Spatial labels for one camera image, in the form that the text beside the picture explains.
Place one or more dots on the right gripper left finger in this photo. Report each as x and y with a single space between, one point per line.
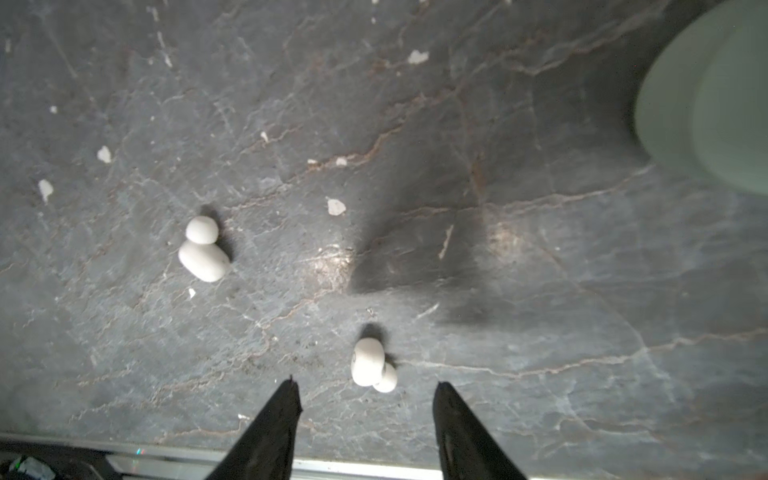
266 448

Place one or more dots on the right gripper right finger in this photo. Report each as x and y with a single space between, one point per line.
466 448

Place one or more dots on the green earbud charging case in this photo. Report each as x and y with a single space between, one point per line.
702 107

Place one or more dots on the white earbud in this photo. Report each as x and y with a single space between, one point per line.
369 367
200 254

